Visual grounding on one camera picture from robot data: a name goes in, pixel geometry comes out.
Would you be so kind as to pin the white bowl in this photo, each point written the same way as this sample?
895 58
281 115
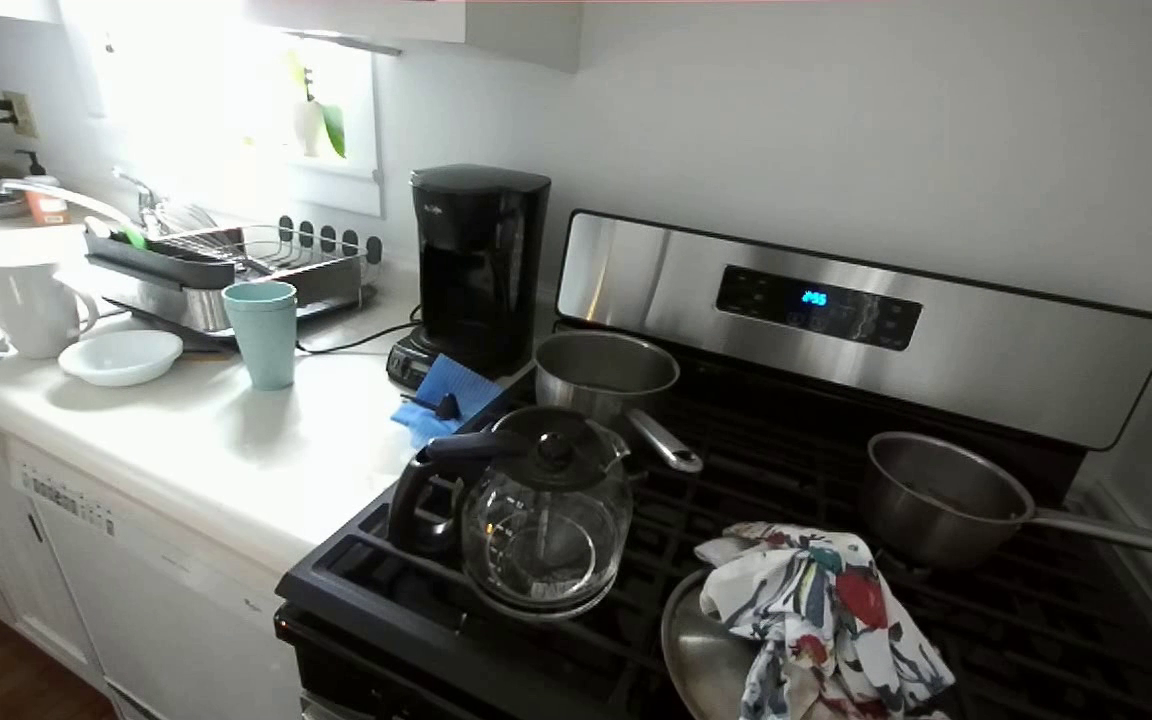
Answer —
122 357

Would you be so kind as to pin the teal plastic cup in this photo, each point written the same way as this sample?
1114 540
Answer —
260 341

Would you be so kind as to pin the chrome faucet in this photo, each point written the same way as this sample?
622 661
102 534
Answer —
138 201

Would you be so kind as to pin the white wall cabinet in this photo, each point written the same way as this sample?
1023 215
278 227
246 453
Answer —
416 20

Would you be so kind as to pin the floral kitchen towel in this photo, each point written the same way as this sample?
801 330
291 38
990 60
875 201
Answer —
828 624

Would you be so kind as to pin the small black round device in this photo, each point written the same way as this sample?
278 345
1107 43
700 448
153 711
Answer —
415 363

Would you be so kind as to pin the white dishwasher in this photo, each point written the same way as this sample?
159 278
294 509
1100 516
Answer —
162 601

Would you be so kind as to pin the blue cloth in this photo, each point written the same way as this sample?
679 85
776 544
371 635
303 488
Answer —
450 401

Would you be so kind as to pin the steel saucepan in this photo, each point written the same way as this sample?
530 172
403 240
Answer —
936 507
603 372

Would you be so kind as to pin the stainless steel stove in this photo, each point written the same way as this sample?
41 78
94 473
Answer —
869 345

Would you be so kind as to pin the panel with oval holes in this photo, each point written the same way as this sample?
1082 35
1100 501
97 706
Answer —
328 237

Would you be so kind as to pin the black coffee maker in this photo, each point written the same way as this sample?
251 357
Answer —
481 266

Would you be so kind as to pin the glass coffee carafe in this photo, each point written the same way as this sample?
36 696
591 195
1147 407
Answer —
543 534

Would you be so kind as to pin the frying pan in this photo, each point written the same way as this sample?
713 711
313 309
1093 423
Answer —
700 652

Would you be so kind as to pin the white window frame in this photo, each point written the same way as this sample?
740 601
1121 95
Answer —
361 187

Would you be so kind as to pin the white wall outlet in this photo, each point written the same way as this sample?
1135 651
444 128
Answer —
22 118

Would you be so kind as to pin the white mug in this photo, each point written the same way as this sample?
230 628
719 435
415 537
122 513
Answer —
28 312

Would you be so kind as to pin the metal dish rack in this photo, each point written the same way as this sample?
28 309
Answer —
203 273

